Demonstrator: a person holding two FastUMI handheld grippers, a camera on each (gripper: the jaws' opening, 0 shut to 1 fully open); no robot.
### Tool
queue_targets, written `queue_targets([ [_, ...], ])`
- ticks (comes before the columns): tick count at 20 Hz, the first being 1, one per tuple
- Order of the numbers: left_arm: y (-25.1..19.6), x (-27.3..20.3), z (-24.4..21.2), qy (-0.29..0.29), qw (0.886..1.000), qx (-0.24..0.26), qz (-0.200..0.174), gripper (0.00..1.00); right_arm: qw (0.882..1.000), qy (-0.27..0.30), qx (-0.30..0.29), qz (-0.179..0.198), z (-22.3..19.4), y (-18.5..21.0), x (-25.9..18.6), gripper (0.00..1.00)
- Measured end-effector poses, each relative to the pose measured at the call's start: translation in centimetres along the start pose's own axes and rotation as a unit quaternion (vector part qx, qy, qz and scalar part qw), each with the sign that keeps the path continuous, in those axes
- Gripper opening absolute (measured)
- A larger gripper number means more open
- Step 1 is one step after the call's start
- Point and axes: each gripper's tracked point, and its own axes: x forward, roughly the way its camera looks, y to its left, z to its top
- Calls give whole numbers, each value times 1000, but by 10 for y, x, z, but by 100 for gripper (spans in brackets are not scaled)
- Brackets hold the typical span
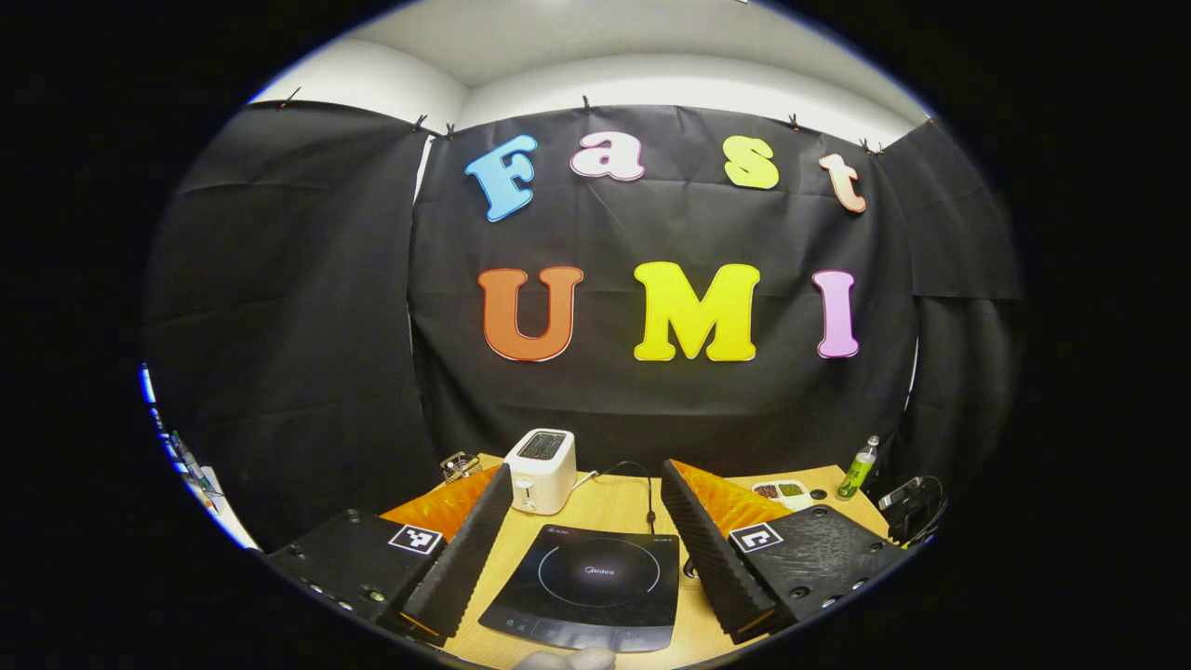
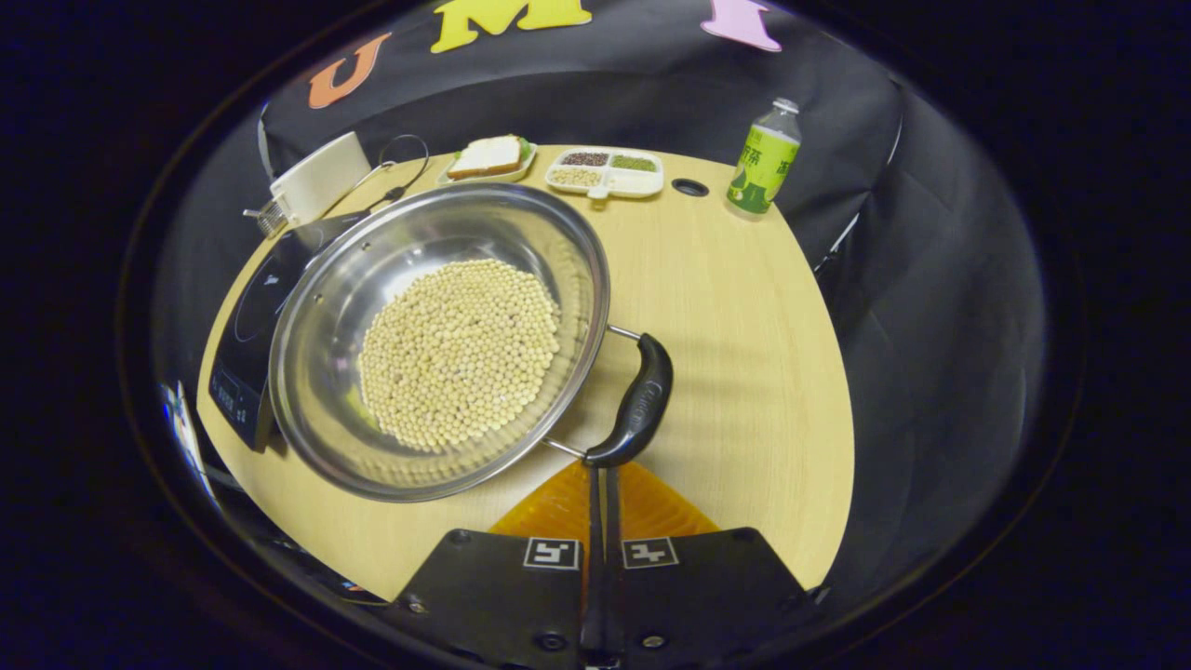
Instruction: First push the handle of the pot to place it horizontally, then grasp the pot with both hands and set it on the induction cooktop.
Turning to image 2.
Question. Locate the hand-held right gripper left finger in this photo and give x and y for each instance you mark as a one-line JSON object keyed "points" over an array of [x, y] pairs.
{"points": [[493, 605]]}

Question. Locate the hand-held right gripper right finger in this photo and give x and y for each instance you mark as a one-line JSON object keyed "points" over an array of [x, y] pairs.
{"points": [[716, 605]]}

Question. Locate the pile of soybeans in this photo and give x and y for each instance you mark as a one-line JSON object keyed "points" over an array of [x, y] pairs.
{"points": [[461, 354]]}

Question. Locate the stainless steel pot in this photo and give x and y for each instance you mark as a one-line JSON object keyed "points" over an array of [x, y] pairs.
{"points": [[344, 307]]}

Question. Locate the black induction cooktop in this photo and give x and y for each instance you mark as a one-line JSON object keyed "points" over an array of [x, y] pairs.
{"points": [[251, 326]]}

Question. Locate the white rectangular plate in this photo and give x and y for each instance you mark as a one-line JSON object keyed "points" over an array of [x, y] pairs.
{"points": [[507, 177]]}

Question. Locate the white divided bean tray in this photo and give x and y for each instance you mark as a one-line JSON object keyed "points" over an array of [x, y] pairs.
{"points": [[633, 183]]}

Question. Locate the green label drink bottle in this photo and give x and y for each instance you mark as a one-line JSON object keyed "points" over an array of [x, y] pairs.
{"points": [[765, 163]]}

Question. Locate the white bread sandwich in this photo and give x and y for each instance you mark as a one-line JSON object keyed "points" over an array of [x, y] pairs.
{"points": [[486, 156]]}

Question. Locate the white toaster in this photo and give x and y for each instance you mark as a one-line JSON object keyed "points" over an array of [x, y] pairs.
{"points": [[316, 181]]}

